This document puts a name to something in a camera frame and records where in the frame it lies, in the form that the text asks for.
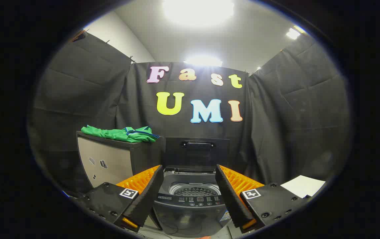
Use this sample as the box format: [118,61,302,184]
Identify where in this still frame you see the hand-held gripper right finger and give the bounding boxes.
[215,164,311,234]

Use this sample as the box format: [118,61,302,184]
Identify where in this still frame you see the green polo shirt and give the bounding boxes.
[81,125,160,143]

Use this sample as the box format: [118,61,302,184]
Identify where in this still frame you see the grey and black cabinet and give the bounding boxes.
[76,131,166,193]

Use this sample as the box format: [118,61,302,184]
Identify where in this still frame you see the black backdrop cloth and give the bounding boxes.
[27,32,353,199]

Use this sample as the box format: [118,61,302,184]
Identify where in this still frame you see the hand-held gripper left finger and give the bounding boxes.
[77,165,164,233]

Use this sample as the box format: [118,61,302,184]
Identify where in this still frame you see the grey washing machine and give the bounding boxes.
[152,166,232,238]

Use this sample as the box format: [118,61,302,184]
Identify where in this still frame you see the white board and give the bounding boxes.
[280,175,326,199]

